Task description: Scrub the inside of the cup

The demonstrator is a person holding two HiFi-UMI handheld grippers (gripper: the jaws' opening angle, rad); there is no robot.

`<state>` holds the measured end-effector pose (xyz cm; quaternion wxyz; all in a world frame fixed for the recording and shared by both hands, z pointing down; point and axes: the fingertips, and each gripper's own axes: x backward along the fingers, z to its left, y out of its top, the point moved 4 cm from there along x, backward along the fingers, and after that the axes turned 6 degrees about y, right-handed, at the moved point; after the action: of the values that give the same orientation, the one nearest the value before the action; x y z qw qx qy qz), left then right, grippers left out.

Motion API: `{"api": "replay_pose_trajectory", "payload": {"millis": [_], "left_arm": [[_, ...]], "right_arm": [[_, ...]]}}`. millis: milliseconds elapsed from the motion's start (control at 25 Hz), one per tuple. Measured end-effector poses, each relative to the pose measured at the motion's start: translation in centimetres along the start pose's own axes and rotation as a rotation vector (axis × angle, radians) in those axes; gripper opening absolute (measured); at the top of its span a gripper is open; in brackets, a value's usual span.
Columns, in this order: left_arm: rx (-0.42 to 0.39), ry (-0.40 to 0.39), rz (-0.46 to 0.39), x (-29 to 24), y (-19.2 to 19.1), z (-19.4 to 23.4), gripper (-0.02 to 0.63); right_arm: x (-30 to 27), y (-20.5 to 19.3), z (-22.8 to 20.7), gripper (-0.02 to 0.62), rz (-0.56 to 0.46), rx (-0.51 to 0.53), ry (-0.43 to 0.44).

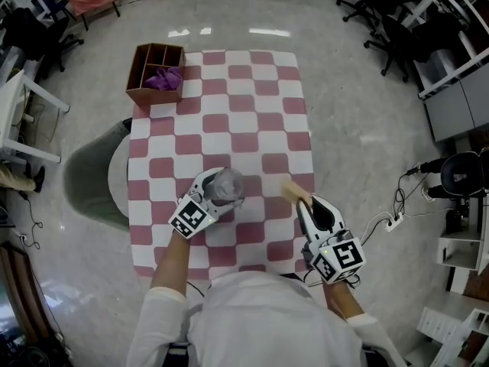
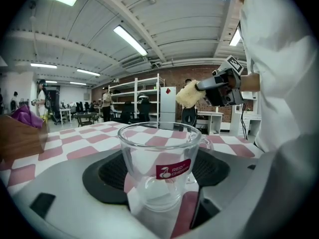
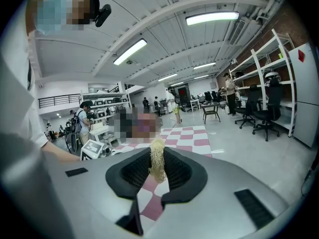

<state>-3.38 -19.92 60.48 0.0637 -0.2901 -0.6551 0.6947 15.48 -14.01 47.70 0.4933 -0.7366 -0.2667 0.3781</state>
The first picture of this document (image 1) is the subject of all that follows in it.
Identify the white drawer cabinet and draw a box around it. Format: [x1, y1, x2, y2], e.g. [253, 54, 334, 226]
[416, 306, 463, 343]

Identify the white power strip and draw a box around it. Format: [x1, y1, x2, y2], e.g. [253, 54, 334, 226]
[385, 212, 405, 232]

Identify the beige loofah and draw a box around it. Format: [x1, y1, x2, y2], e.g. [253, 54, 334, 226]
[280, 177, 314, 208]

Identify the white open cube shelf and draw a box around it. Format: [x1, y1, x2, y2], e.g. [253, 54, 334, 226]
[437, 229, 482, 271]

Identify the brown wooden divided box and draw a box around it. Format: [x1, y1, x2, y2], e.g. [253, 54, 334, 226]
[125, 43, 187, 109]

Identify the white table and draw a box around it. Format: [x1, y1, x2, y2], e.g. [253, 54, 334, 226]
[0, 69, 71, 164]

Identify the light grey cabinet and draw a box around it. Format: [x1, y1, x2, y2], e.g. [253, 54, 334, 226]
[423, 73, 489, 143]

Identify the clear drinking glass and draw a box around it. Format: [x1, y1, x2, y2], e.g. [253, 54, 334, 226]
[208, 167, 245, 203]

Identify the pink white checkered tablecloth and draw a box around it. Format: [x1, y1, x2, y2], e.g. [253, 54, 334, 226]
[127, 50, 316, 281]

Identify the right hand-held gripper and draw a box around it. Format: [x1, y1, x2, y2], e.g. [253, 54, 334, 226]
[296, 194, 367, 284]

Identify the person's left forearm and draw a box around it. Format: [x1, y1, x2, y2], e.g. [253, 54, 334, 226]
[149, 229, 192, 294]

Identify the person's white shirt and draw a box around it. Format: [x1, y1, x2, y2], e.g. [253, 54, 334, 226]
[128, 271, 406, 367]

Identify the purple cloth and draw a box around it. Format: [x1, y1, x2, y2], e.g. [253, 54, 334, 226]
[143, 66, 183, 91]

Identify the brown wooden frame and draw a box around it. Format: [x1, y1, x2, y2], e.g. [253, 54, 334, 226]
[0, 242, 50, 343]

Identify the person's right forearm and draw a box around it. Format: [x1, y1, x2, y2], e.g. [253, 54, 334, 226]
[320, 279, 364, 319]

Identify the black floor cable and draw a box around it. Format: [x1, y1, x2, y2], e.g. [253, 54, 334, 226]
[18, 191, 44, 250]

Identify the grey round chair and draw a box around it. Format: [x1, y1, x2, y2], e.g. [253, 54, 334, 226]
[63, 119, 133, 232]

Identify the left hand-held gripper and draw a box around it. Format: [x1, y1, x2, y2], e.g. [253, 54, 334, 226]
[168, 168, 246, 240]

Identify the white metal shelf rack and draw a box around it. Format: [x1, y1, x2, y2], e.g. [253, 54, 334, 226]
[397, 0, 489, 99]

